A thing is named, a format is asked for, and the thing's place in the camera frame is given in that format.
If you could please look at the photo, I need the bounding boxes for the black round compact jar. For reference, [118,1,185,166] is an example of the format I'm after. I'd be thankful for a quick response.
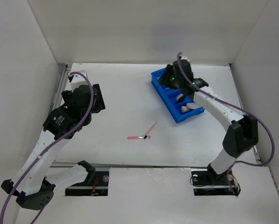
[176,93,186,104]

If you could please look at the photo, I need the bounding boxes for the beige round powder puff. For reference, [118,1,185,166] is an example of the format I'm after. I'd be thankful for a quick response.
[186,102,200,110]

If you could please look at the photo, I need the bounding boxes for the beige makeup sponge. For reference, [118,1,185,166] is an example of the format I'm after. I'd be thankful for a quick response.
[180,106,190,113]

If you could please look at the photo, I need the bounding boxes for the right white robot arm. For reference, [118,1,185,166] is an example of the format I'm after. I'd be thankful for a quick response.
[158,56,258,184]

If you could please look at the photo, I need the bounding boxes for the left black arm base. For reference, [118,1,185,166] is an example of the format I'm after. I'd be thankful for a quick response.
[65,167,110,196]

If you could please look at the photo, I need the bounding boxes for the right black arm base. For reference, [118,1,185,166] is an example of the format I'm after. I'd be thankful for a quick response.
[190,169,241,196]

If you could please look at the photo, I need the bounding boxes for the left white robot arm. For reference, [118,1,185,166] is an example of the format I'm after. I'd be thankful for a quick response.
[1,71,106,210]

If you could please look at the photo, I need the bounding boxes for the blue plastic organizer bin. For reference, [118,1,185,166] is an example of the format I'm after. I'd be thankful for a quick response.
[151,68,205,123]

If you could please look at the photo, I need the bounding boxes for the metal side rail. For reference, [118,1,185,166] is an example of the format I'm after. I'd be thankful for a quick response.
[36,64,72,168]

